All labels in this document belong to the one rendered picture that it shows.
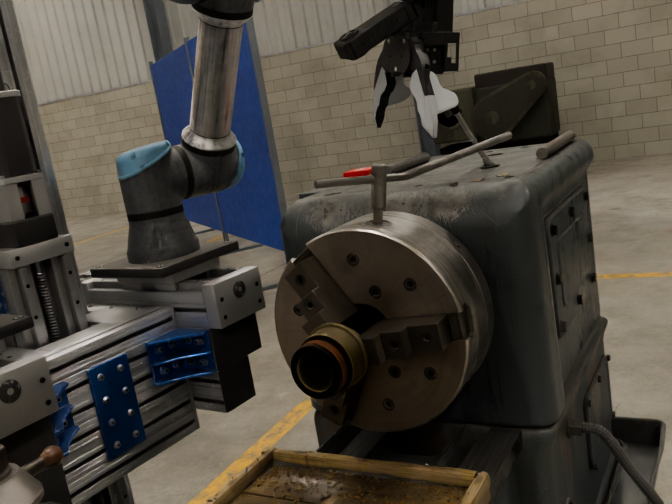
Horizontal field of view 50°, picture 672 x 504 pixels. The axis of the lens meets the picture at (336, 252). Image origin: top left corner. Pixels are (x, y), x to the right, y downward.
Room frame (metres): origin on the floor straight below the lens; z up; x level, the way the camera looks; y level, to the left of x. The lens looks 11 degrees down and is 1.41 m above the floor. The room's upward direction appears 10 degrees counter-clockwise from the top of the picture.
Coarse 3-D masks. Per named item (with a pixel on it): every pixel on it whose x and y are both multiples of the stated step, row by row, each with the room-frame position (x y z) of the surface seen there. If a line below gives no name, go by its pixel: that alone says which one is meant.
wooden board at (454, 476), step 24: (264, 456) 1.02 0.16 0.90; (288, 456) 1.02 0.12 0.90; (312, 456) 0.99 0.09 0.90; (336, 456) 0.98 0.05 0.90; (240, 480) 0.96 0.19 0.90; (288, 480) 0.97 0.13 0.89; (312, 480) 0.96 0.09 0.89; (336, 480) 0.95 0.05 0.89; (360, 480) 0.94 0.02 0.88; (384, 480) 0.92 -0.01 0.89; (408, 480) 0.91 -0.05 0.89; (432, 480) 0.90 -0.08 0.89; (456, 480) 0.88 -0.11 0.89; (480, 480) 0.85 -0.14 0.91
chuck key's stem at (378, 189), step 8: (376, 168) 1.00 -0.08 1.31; (384, 168) 1.01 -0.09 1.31; (376, 176) 1.01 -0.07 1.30; (384, 176) 1.01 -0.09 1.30; (376, 184) 1.01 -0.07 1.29; (384, 184) 1.01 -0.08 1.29; (376, 192) 1.01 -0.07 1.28; (384, 192) 1.01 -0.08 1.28; (376, 200) 1.01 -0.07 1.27; (384, 200) 1.01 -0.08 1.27; (376, 208) 1.01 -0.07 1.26; (376, 216) 1.01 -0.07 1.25; (376, 224) 1.01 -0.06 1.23
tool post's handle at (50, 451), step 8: (48, 448) 0.62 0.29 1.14; (56, 448) 0.63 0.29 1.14; (40, 456) 0.62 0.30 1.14; (48, 456) 0.62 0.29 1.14; (56, 456) 0.62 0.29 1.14; (32, 464) 0.60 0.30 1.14; (40, 464) 0.61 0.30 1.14; (48, 464) 0.61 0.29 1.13; (56, 464) 0.62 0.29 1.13; (32, 472) 0.60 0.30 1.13
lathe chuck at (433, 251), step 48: (336, 240) 1.01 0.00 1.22; (384, 240) 0.97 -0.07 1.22; (432, 240) 1.00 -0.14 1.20; (288, 288) 1.06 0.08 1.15; (384, 288) 0.97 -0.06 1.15; (432, 288) 0.94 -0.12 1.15; (288, 336) 1.07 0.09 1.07; (480, 336) 0.96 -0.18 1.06; (384, 384) 0.99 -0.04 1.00; (432, 384) 0.95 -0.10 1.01
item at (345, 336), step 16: (320, 336) 0.90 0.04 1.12; (336, 336) 0.89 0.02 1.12; (352, 336) 0.91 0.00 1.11; (304, 352) 0.88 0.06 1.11; (320, 352) 0.87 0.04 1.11; (336, 352) 0.87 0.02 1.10; (352, 352) 0.89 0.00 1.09; (304, 368) 0.90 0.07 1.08; (320, 368) 0.92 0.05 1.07; (336, 368) 0.86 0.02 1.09; (352, 368) 0.88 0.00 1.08; (304, 384) 0.88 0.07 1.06; (320, 384) 0.89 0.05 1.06; (336, 384) 0.86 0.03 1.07; (352, 384) 0.91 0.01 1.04
